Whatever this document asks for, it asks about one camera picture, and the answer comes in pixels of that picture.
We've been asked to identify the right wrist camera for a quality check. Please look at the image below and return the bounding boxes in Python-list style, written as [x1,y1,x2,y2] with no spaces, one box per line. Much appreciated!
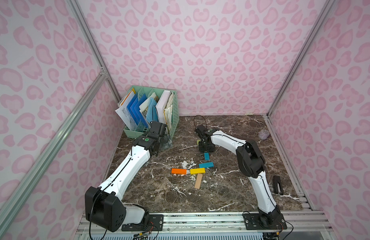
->
[195,125,207,139]

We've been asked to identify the teal block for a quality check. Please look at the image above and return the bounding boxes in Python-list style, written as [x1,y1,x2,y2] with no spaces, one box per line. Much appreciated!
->
[204,153,210,161]
[199,162,214,168]

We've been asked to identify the aluminium front rail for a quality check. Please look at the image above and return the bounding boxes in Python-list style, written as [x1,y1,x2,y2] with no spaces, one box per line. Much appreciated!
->
[74,211,337,240]

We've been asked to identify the white paper sheets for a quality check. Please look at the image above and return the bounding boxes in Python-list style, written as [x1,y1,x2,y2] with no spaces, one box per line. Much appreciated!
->
[116,88,137,131]

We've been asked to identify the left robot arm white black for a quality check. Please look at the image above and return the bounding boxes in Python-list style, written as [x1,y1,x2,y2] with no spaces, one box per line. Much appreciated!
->
[85,133,169,232]

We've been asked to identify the clear plastic cup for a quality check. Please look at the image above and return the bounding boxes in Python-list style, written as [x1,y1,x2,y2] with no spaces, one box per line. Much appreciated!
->
[258,129,270,140]

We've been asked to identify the white booklets stack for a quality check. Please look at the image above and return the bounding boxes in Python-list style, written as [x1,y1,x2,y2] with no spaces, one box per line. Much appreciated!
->
[156,90,175,131]

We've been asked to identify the orange building block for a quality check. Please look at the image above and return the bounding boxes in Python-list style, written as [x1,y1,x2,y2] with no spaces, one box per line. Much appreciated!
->
[171,168,187,175]

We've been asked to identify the green plastic file basket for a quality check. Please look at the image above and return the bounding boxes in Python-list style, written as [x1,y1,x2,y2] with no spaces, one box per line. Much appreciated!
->
[124,86,179,139]

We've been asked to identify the black small device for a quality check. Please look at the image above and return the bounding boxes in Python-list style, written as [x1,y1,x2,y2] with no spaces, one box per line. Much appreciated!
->
[272,175,285,196]

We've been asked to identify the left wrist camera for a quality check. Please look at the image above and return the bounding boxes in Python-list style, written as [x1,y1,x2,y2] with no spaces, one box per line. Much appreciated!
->
[149,121,167,137]

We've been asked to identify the yellow building block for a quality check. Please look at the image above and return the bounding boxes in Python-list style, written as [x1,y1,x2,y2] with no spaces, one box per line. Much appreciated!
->
[190,168,206,175]

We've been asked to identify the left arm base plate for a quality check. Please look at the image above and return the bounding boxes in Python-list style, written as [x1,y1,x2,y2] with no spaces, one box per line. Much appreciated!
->
[121,214,164,232]

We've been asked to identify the light blue folder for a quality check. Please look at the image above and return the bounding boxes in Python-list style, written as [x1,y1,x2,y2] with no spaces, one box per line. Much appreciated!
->
[146,98,159,124]

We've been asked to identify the blue folders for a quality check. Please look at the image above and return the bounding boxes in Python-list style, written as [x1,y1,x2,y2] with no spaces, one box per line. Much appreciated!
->
[127,95,149,128]

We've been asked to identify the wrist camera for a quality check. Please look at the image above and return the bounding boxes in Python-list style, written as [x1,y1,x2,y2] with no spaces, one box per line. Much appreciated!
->
[195,125,207,139]
[149,121,167,137]

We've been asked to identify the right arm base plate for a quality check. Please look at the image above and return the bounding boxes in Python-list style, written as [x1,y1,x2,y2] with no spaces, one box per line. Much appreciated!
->
[242,212,288,232]

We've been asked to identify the natural wood building block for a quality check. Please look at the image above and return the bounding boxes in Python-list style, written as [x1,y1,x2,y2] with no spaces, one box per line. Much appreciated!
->
[195,174,203,190]

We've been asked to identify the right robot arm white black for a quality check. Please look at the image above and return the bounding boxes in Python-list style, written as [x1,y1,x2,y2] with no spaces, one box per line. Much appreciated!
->
[195,125,287,230]

